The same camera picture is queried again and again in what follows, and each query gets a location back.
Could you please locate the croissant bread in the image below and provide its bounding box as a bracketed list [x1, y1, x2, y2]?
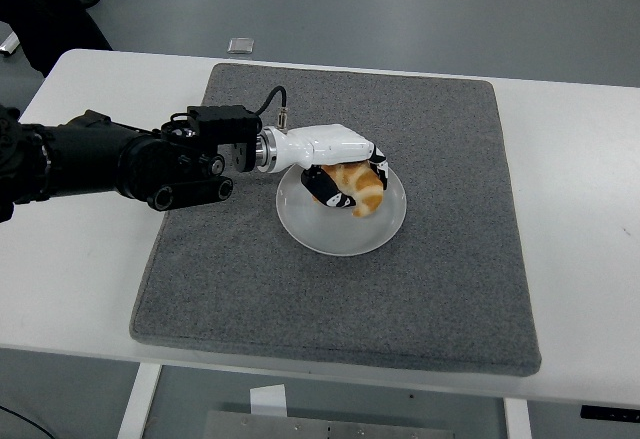
[312, 161, 386, 219]

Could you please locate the grey metal plate with screws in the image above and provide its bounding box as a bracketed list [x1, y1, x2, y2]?
[202, 410, 456, 439]

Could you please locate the white round plate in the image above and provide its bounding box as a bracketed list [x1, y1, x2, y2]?
[276, 158, 408, 258]

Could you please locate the black floor cable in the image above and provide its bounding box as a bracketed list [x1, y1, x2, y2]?
[0, 401, 51, 439]

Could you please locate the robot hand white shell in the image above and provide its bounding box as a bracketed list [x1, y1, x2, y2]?
[272, 122, 391, 209]

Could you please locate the person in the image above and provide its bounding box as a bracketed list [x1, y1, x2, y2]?
[0, 0, 114, 78]

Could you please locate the black table control panel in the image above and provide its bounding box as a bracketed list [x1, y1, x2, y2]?
[580, 405, 640, 423]

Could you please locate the grey felt mat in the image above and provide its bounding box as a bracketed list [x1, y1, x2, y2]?
[129, 62, 544, 378]

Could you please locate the white neighbouring table leg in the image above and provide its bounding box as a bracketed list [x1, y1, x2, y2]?
[0, 23, 21, 56]

